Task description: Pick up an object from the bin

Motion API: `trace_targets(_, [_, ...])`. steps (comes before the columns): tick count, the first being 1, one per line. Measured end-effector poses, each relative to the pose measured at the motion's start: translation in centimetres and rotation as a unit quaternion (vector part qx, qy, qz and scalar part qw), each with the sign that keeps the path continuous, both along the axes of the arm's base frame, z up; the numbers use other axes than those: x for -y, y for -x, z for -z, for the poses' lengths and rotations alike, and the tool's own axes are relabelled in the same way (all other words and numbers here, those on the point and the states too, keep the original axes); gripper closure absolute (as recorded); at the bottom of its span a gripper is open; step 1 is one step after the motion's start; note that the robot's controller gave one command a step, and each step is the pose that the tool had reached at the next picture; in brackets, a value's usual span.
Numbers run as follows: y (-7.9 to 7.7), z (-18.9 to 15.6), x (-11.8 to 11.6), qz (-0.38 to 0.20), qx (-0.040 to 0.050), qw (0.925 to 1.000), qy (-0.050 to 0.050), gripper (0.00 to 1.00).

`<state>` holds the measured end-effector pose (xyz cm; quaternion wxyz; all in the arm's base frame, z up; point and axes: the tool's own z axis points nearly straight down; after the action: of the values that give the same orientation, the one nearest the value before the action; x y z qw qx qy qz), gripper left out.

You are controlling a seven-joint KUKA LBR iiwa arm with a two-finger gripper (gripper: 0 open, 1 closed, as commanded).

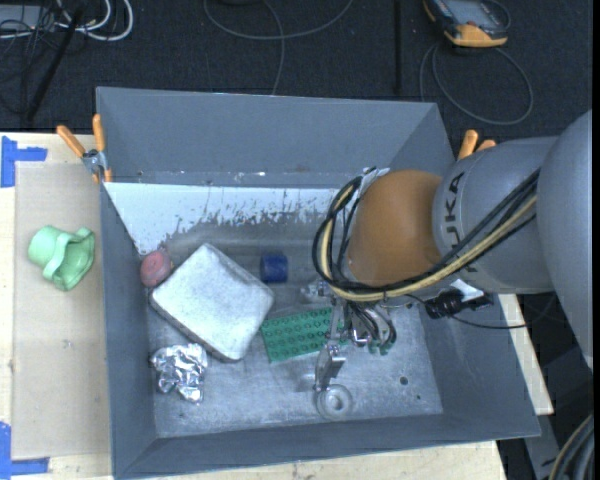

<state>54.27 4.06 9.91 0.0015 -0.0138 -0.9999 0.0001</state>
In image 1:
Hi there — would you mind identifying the pale wood flat board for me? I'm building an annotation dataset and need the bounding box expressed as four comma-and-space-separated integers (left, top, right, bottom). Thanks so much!
10, 161, 114, 462

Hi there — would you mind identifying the light green plastic cup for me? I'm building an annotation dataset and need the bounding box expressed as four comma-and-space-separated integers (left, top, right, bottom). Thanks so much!
27, 224, 97, 292

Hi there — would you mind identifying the crumpled silver foil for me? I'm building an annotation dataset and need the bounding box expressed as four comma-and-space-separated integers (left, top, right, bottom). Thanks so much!
149, 342, 210, 405

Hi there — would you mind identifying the dark green flat block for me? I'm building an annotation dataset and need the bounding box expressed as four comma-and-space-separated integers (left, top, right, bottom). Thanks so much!
259, 306, 352, 365

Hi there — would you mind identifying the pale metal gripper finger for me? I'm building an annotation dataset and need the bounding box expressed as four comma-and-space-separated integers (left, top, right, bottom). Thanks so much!
313, 353, 333, 394
328, 345, 347, 380

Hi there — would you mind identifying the black cylinder on white bracket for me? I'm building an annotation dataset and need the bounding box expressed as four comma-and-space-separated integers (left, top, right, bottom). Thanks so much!
423, 278, 495, 320

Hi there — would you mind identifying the grey metal bin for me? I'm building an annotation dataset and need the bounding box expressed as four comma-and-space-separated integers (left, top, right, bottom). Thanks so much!
94, 86, 543, 480

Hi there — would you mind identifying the clear glass round dish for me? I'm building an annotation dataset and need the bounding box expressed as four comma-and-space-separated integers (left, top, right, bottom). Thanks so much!
313, 382, 355, 421

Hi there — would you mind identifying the white rectangular sponge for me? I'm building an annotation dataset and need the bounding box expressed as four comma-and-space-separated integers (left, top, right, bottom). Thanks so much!
148, 242, 276, 363

